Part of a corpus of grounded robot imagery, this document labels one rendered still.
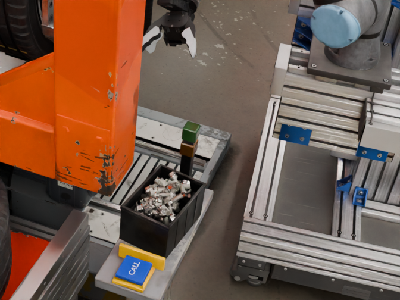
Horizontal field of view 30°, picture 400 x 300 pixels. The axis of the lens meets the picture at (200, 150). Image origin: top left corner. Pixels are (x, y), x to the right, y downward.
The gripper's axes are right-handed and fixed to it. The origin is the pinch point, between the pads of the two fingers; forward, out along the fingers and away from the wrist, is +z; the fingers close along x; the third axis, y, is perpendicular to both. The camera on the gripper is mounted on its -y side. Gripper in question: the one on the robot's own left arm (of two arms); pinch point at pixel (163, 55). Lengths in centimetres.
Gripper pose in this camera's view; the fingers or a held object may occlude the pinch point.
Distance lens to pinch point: 191.0
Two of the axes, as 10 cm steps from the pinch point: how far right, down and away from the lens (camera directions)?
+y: 2.0, 5.4, 8.2
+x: -9.5, -0.9, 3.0
